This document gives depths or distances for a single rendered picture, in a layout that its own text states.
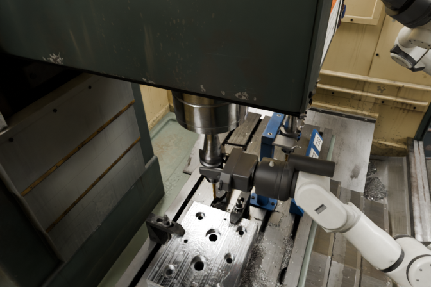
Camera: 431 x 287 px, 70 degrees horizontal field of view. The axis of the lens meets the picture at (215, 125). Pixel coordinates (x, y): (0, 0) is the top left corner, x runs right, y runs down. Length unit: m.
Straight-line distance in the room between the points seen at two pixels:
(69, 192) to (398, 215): 1.33
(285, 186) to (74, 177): 0.64
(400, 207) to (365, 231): 0.93
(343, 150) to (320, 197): 1.03
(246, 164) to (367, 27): 1.03
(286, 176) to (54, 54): 0.52
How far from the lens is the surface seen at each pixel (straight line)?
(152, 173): 1.45
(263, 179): 0.68
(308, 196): 0.66
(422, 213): 1.49
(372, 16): 1.55
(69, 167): 1.00
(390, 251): 0.76
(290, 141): 0.96
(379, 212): 1.55
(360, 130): 1.76
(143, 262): 1.09
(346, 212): 0.68
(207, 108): 0.56
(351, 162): 1.66
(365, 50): 1.62
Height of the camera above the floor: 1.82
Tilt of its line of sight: 37 degrees down
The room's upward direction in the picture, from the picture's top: 2 degrees counter-clockwise
